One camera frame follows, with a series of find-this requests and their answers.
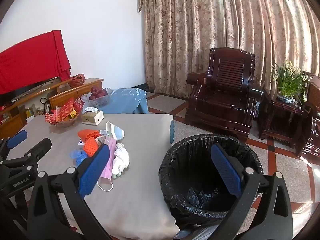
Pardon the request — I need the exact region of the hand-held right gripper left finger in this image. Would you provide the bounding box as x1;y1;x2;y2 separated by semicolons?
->
27;144;112;240

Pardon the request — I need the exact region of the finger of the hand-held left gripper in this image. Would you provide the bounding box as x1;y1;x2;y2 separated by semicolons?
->
0;137;52;178
0;130;28;161

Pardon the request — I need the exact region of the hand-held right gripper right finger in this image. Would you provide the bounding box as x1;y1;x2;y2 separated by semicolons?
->
210;143;293;240

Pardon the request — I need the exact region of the white blue paper cup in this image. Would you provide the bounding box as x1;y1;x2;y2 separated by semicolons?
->
106;121;125;140

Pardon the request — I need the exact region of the bin with black liner bag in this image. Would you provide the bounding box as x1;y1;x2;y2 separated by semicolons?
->
159;134;264;230

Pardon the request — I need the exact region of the pink face mask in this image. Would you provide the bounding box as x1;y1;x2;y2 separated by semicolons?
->
97;137;117;192

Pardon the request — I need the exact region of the wooden television cabinet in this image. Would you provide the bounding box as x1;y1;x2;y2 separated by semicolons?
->
0;78;104;139

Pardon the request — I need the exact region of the blue plastic glove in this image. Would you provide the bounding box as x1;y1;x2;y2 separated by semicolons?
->
70;149;88;165

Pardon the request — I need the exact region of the white cloth glove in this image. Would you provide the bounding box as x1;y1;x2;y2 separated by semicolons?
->
112;142;130;179

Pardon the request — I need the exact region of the patterned snack bowl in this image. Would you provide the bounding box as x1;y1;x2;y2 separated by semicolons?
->
50;116;78;128

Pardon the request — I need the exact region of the black television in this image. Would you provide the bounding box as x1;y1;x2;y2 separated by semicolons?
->
0;79;60;105

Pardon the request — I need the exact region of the glass bowl of snack packets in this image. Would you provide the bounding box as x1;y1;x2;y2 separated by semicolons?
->
45;97;85;123

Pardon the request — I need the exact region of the gold tissue pack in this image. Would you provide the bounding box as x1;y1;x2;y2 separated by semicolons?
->
81;107;104;125

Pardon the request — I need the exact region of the glass fruit bowl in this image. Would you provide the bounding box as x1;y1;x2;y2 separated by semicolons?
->
81;88;113;107

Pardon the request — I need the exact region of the dark wooden armchair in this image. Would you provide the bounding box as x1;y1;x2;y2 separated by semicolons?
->
296;71;320;158
185;47;263;143

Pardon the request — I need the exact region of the dark wooden side table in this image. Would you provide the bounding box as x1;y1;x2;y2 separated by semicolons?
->
257;90;312;149

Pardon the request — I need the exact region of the red plastic bag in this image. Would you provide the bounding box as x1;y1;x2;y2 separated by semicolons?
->
68;74;85;88

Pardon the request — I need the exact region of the red cloth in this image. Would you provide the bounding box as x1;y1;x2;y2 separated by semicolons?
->
0;30;72;95

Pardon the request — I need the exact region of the potted narcissus plant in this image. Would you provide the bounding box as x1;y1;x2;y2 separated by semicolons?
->
271;60;313;104

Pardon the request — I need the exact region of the floral beige curtain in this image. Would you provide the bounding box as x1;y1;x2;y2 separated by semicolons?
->
139;0;320;100

